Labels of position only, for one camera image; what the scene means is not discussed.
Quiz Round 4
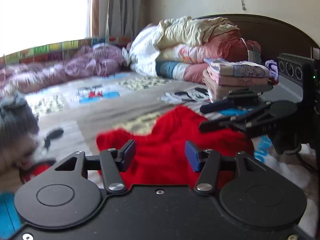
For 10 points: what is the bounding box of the red knit sweater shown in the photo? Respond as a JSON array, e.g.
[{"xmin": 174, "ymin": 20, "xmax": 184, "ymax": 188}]
[{"xmin": 96, "ymin": 106, "xmax": 254, "ymax": 187}]

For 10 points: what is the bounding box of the colourful folded clothes stack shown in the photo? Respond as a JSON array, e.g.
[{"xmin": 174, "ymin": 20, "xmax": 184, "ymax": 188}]
[{"xmin": 265, "ymin": 60, "xmax": 279, "ymax": 85}]

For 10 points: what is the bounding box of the folded pink cream clothes stack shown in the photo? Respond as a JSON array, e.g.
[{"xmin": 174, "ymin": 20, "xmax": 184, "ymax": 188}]
[{"xmin": 203, "ymin": 59, "xmax": 270, "ymax": 101}]

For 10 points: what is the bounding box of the folded grey blue clothes pile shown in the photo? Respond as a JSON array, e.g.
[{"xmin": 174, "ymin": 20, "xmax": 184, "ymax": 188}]
[{"xmin": 1, "ymin": 93, "xmax": 39, "ymax": 173}]

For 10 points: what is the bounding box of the Mickey Mouse plush blanket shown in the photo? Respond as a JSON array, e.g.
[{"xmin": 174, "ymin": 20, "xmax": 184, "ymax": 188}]
[{"xmin": 0, "ymin": 71, "xmax": 320, "ymax": 233}]

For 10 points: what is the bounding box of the dark wooden headboard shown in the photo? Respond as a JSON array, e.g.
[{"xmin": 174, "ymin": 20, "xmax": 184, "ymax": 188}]
[{"xmin": 200, "ymin": 13, "xmax": 319, "ymax": 61}]

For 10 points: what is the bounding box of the purple quilt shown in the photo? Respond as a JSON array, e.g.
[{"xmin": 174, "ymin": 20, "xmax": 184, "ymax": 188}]
[{"xmin": 1, "ymin": 43, "xmax": 125, "ymax": 98}]

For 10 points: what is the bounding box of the stacked quilts pile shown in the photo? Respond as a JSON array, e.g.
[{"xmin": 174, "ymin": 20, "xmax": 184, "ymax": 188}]
[{"xmin": 122, "ymin": 16, "xmax": 261, "ymax": 79}]

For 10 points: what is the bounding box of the colourful alphabet foam border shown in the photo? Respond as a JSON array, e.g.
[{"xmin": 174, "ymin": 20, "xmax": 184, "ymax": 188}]
[{"xmin": 1, "ymin": 36, "xmax": 131, "ymax": 68}]

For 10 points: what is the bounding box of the grey curtain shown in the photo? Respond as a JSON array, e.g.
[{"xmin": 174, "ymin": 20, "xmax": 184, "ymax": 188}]
[{"xmin": 91, "ymin": 0, "xmax": 148, "ymax": 40}]

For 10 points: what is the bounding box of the black cable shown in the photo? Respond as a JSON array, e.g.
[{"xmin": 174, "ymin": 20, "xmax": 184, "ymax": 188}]
[{"xmin": 293, "ymin": 144, "xmax": 320, "ymax": 174}]

